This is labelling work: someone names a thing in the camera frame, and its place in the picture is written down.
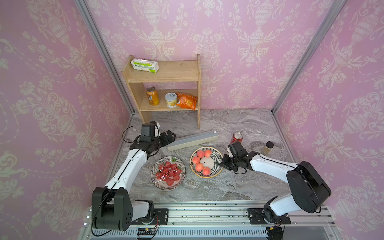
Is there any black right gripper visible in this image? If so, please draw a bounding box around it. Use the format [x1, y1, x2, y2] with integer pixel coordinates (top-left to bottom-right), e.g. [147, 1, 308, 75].
[218, 154, 240, 172]

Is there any striped plate of peaches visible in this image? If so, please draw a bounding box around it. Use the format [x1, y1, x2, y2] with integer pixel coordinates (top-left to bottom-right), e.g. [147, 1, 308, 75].
[190, 147, 223, 178]

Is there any cream plastic wrap dispenser box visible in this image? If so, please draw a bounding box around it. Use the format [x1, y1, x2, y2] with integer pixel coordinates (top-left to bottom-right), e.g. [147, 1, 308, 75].
[167, 130, 220, 152]

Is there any patterned plate of strawberries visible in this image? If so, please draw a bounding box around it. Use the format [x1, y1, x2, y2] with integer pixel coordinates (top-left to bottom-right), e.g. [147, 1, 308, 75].
[150, 155, 187, 191]

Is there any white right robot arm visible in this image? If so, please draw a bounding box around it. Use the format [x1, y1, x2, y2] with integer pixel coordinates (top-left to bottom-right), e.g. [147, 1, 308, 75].
[220, 142, 332, 224]

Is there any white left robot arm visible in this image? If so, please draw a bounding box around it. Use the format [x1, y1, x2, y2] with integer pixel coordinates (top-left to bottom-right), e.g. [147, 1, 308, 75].
[91, 121, 176, 232]

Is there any red soda can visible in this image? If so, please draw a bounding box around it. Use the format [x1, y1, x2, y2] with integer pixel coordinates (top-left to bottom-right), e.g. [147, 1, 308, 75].
[231, 132, 243, 144]

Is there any white yellow snack cup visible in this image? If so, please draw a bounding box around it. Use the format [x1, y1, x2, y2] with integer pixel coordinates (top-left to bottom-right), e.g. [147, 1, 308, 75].
[165, 93, 178, 109]

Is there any orange chip bag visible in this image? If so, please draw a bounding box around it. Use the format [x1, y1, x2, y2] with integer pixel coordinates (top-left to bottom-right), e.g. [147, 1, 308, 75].
[177, 93, 198, 110]

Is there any brown spice jar black lid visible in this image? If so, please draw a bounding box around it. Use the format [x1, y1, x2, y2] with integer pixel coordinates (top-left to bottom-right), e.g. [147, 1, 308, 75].
[260, 141, 275, 156]

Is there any orange drink can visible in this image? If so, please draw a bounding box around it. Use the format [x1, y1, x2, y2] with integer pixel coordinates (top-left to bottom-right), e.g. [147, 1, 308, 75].
[146, 86, 160, 106]

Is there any wooden two-tier shelf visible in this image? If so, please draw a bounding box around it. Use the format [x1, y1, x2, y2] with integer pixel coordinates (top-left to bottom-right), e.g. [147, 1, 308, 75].
[121, 53, 202, 130]

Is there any white green carton box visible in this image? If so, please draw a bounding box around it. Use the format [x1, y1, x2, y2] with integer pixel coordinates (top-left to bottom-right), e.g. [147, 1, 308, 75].
[131, 59, 159, 73]

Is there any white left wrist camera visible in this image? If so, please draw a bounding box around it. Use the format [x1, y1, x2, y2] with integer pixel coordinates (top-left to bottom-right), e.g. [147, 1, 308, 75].
[152, 121, 160, 138]

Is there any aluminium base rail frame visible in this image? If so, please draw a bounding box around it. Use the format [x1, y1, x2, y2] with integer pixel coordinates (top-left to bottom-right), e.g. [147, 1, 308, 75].
[79, 201, 342, 240]

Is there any left aluminium corner post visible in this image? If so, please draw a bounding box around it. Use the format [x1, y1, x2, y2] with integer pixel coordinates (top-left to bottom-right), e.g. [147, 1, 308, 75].
[75, 0, 135, 117]

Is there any aluminium corner post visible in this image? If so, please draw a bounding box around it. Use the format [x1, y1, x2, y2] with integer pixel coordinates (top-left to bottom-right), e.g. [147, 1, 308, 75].
[271, 0, 347, 118]
[75, 0, 135, 117]

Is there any right aluminium corner post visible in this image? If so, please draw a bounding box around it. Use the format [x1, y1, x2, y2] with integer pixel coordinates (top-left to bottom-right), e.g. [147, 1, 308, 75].
[271, 0, 347, 118]

